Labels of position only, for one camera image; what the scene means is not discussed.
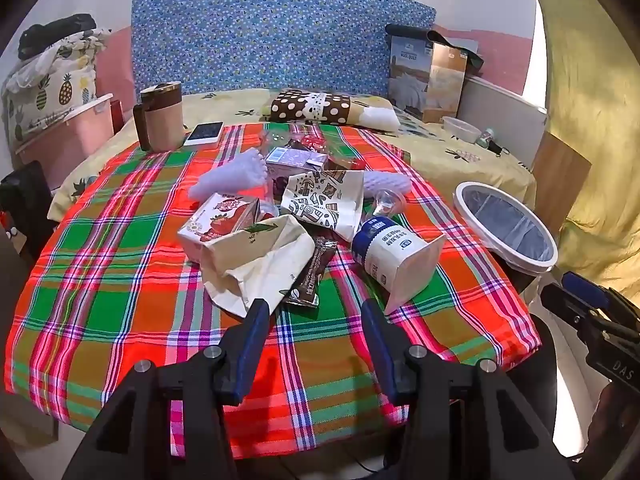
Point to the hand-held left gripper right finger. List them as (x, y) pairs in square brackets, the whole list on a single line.
[(375, 345)]

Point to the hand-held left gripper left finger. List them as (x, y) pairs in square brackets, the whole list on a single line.
[(252, 340)]

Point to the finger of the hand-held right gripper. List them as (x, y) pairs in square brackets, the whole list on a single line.
[(565, 305), (585, 290)]

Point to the cream paper bag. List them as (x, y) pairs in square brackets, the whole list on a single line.
[(260, 260)]

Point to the brown coffee packet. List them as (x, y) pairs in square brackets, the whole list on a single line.
[(312, 275)]

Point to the white rimmed trash bin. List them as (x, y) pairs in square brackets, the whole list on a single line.
[(505, 220)]

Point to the white foam net sleeve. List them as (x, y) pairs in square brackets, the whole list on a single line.
[(387, 182), (230, 175)]

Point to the red capped plastic bottle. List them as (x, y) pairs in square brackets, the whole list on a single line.
[(311, 142)]

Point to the white blue milk carton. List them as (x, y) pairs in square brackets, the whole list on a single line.
[(385, 250)]

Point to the wooden board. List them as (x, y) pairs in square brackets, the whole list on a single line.
[(560, 175)]

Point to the strawberry print drink carton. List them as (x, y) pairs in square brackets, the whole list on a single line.
[(215, 220)]

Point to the clear plastic cup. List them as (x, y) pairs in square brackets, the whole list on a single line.
[(387, 202)]

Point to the colourful plaid cloth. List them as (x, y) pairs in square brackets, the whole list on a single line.
[(125, 260)]

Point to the patterned paper bag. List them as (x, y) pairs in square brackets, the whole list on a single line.
[(320, 200)]

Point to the small black object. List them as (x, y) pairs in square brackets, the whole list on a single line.
[(496, 147)]

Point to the yellow curtain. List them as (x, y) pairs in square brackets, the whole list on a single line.
[(590, 110)]

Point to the small green bottle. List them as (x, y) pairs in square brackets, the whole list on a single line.
[(485, 137)]

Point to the purple drink carton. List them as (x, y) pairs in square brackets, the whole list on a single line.
[(295, 160)]

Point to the white board panel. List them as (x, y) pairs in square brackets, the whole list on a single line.
[(500, 110)]

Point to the white plastic bowl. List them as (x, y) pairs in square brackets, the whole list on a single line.
[(462, 130)]

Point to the white smartphone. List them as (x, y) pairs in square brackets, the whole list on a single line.
[(204, 132)]

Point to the brown polka dot pillow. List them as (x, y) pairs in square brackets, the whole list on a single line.
[(295, 107)]

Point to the yellow printed bedsheet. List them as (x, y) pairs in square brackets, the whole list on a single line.
[(225, 105)]

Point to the beige brown mug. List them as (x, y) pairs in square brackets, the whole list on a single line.
[(162, 120)]

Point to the quilt packaging box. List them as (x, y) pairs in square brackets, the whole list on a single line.
[(440, 85)]

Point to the pink storage box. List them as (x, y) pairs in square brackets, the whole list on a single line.
[(75, 145)]

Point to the blue floral headboard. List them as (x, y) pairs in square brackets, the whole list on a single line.
[(275, 35)]

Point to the pineapple print bag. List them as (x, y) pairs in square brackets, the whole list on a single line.
[(55, 85)]

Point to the black bag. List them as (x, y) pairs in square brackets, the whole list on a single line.
[(55, 30)]

